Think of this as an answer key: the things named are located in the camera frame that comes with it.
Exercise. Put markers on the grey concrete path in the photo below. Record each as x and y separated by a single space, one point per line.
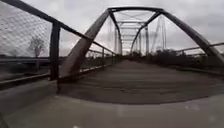
100 115

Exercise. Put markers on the row of trees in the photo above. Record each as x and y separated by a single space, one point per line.
166 57

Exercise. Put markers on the bare tree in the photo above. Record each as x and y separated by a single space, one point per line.
36 46

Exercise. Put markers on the dark wooden bridge deck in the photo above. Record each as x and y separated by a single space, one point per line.
140 83

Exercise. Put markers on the concrete kerb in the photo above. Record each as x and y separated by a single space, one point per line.
200 71
20 96

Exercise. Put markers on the steel truss bridge frame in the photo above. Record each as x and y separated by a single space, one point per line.
80 50

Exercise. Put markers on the robot's own part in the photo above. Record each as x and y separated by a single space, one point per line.
76 126

